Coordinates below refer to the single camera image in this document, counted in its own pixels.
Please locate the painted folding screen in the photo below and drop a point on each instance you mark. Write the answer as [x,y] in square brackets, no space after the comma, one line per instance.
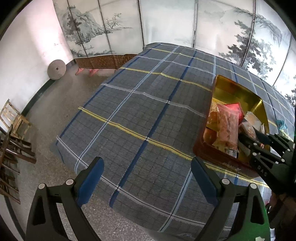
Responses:
[252,34]

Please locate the round stone disc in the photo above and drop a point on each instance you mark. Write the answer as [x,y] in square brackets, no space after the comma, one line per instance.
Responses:
[56,69]

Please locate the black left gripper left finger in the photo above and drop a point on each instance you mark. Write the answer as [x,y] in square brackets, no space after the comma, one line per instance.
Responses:
[44,222]

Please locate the light wooden folding chair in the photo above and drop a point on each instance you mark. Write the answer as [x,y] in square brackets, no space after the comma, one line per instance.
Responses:
[10,116]

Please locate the red gold toffee tin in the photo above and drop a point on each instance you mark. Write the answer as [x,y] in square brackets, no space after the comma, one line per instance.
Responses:
[226,91]

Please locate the clear wrapped brown pastry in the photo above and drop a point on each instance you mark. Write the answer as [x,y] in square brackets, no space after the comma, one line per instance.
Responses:
[227,134]

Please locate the clear sausage snack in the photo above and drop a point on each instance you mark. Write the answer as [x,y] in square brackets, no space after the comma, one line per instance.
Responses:
[250,124]

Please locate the blue plaid tablecloth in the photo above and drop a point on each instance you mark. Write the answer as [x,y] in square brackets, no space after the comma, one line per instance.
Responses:
[143,121]

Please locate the dark wooden folding chairs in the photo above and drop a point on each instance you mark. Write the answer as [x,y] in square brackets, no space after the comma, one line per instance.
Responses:
[12,150]

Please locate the teal candy wrapper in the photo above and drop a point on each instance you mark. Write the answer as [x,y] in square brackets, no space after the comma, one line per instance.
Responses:
[281,125]

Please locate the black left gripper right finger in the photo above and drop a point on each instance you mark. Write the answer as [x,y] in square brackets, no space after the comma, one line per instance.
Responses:
[250,222]

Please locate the red snack packet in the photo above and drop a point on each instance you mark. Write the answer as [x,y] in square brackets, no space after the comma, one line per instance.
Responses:
[238,109]

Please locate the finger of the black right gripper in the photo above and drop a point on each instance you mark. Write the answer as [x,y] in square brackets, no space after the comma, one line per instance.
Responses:
[265,139]
[247,141]

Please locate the person's right hand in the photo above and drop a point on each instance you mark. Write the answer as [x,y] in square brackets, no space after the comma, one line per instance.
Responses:
[280,210]

